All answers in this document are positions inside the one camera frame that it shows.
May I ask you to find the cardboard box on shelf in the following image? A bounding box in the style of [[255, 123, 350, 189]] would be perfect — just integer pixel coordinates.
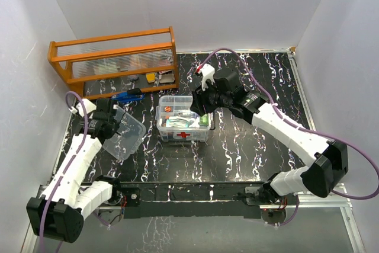
[[158, 71, 175, 84]]

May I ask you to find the white teal ointment tube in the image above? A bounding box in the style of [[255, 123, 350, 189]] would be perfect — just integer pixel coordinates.
[[165, 118, 189, 129]]

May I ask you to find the clear first aid box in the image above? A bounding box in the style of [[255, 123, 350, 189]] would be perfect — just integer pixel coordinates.
[[155, 95, 214, 142]]

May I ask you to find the clear divider tray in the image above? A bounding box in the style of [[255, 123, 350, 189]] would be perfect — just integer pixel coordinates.
[[156, 95, 211, 131]]

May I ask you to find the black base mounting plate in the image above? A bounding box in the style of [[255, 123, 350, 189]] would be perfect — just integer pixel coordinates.
[[120, 181, 280, 219]]

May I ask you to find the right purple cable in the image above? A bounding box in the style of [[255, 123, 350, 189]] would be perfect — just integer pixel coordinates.
[[200, 47, 379, 226]]

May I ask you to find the green small packet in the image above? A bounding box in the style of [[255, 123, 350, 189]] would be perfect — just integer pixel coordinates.
[[200, 115, 208, 126]]

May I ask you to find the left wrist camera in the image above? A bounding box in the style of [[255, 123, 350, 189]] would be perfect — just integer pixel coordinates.
[[69, 99, 97, 117]]

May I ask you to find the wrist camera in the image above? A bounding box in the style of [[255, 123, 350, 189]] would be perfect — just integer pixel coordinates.
[[69, 99, 97, 117], [196, 63, 215, 91]]

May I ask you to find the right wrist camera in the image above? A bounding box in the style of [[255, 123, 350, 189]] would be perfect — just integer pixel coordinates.
[[196, 63, 215, 91]]

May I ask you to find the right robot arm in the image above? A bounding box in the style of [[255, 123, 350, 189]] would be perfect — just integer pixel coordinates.
[[190, 65, 348, 204]]

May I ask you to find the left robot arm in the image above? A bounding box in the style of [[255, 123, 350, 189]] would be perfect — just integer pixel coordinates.
[[26, 98, 122, 243]]

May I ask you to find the yellow item on shelf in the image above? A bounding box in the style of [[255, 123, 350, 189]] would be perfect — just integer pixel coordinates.
[[146, 72, 156, 84]]

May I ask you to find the blue stapler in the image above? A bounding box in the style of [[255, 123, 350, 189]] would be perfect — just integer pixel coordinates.
[[111, 88, 144, 104]]

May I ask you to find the clear box lid with handle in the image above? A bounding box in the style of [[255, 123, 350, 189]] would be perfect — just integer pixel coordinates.
[[102, 105, 146, 161]]

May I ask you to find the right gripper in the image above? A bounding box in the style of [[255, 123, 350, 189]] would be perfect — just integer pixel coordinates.
[[191, 78, 232, 116]]

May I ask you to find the orange wooden shelf rack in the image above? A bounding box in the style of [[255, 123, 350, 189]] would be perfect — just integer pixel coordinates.
[[47, 27, 180, 100]]

